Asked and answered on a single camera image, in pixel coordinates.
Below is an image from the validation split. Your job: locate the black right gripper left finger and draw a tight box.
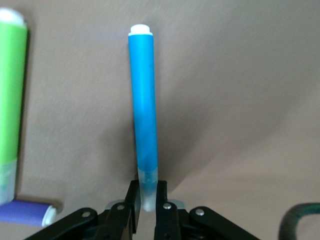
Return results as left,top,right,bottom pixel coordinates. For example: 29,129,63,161
97,179,142,240

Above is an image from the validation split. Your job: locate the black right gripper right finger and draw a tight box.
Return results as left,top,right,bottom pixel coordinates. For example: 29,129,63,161
153,180,182,240

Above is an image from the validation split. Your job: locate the blue marker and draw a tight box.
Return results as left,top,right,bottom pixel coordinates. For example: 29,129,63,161
127,23,160,213

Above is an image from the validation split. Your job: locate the purple marker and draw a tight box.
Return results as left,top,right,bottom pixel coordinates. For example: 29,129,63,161
0,199,62,227

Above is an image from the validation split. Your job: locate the green marker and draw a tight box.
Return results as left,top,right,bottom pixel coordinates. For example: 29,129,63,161
0,7,29,205

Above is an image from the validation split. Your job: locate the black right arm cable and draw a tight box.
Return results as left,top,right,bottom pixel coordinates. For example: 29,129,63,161
278,203,320,240

